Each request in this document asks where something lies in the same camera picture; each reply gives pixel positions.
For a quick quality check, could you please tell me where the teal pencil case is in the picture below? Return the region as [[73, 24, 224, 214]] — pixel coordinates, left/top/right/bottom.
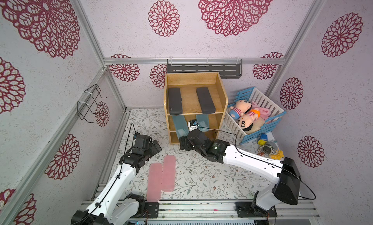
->
[[196, 114, 210, 132], [172, 115, 189, 138]]

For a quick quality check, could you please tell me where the pink pencil case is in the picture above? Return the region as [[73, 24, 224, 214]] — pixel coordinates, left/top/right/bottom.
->
[[161, 155, 176, 193], [146, 163, 163, 203]]

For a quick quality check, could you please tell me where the black pencil case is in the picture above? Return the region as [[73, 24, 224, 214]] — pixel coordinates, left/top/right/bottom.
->
[[168, 88, 183, 115], [196, 87, 216, 114]]

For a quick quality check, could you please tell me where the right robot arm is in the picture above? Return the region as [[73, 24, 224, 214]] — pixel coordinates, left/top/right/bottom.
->
[[179, 129, 302, 218]]

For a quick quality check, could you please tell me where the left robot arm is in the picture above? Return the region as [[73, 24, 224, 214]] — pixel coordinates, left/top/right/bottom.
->
[[71, 133, 162, 225]]

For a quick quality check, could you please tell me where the wooden three-tier shelf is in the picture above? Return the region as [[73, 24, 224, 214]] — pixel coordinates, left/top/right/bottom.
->
[[164, 72, 228, 144]]

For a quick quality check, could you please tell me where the plush doll orange black hair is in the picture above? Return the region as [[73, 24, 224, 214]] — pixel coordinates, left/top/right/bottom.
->
[[237, 109, 260, 131]]

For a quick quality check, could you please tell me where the plush doll blue striped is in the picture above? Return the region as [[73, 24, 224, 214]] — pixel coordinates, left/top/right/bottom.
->
[[229, 100, 252, 120]]

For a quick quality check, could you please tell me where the pile of small toys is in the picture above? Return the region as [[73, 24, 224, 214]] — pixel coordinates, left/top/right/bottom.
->
[[256, 133, 285, 160]]

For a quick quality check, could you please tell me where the pink plush rabbit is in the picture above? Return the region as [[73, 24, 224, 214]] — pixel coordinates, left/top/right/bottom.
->
[[251, 101, 271, 120]]

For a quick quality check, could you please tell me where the blue white toy crib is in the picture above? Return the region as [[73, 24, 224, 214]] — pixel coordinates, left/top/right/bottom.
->
[[224, 87, 286, 143]]

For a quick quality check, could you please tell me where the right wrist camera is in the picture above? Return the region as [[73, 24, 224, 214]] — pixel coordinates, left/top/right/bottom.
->
[[188, 119, 199, 132]]

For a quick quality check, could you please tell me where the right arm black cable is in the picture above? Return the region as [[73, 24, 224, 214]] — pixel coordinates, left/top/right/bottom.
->
[[198, 126, 317, 201]]

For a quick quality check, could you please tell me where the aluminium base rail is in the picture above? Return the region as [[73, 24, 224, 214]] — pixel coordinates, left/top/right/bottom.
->
[[128, 200, 320, 225]]

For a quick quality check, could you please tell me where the black wire wall rack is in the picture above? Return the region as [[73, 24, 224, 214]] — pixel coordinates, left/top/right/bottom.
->
[[76, 84, 107, 124]]

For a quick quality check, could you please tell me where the grey metal wall shelf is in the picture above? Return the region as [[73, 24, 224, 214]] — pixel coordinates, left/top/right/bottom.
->
[[167, 59, 242, 79]]

